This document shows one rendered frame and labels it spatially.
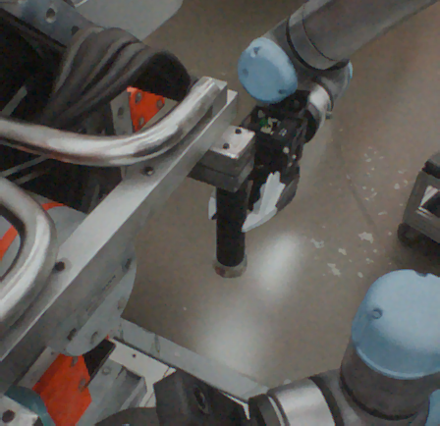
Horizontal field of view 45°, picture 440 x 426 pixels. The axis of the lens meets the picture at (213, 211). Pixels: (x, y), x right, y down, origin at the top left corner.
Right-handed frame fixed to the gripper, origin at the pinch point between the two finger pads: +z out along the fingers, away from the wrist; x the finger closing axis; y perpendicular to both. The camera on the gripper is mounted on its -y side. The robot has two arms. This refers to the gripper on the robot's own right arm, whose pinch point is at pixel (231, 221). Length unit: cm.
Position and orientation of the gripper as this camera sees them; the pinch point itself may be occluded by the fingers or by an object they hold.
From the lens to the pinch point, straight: 62.9
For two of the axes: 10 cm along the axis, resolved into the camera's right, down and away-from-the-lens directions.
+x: 8.9, 3.3, -3.2
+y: 0.0, -7.0, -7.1
